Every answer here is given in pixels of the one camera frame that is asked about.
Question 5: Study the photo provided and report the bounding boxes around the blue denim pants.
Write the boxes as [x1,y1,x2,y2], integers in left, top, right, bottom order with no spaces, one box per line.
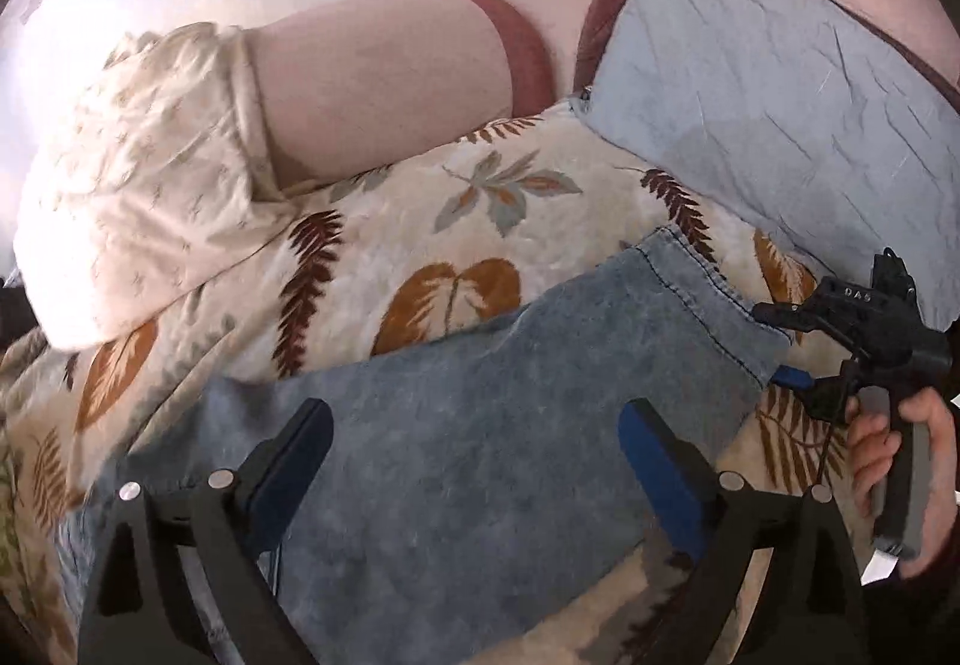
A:
[60,226,794,665]

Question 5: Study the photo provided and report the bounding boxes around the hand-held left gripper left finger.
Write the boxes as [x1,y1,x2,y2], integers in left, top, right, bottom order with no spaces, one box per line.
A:
[76,399,335,665]

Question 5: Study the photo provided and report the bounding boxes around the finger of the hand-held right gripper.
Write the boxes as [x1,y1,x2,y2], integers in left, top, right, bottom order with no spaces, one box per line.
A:
[752,293,824,338]
[771,366,857,420]

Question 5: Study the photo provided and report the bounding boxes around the leaf print blanket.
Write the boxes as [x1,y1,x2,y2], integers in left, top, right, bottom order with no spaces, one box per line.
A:
[0,98,863,665]

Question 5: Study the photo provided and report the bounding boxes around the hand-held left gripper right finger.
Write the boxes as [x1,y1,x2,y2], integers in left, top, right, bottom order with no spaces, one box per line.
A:
[618,399,872,665]

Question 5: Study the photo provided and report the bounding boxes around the cream patterned pillow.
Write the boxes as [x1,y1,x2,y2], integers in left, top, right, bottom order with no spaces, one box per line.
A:
[13,22,301,347]

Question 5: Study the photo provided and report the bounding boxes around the light blue pillow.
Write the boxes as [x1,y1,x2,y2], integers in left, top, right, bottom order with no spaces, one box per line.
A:
[574,0,960,336]

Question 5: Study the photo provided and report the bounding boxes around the person's right hand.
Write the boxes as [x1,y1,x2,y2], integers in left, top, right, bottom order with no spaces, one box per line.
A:
[846,386,959,580]

